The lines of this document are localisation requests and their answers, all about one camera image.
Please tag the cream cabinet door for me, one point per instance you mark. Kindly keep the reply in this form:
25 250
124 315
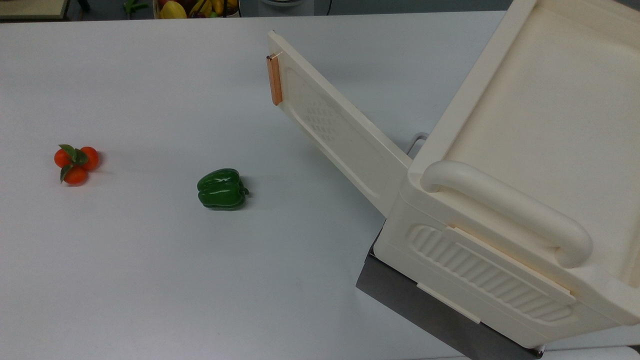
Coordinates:
345 135

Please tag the cream plastic storage cabinet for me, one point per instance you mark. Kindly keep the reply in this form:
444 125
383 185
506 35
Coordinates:
530 130

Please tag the green bell pepper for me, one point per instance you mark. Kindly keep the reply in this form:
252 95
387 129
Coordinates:
221 189

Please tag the basket of assorted fruit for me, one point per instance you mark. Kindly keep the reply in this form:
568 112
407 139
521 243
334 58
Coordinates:
195 8

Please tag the red tomato cluster with leaves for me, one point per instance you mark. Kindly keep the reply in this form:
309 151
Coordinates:
76 164

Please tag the green toy vegetable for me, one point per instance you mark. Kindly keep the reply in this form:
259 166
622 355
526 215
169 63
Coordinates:
134 6

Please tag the wooden board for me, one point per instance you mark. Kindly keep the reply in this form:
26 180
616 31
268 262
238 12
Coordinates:
32 7

